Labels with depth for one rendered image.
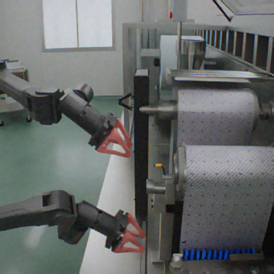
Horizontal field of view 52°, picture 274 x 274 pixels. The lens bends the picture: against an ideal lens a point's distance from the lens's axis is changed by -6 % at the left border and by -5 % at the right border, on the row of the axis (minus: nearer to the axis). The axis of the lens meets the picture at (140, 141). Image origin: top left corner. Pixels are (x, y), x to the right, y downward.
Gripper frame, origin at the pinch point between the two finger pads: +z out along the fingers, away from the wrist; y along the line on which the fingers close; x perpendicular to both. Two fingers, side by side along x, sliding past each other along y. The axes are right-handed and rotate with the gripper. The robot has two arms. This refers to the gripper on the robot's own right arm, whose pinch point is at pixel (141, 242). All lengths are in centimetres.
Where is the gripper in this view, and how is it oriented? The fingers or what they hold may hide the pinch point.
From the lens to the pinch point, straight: 83.1
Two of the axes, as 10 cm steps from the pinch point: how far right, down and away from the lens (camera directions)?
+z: 8.5, 5.0, 1.8
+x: 5.3, -7.8, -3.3
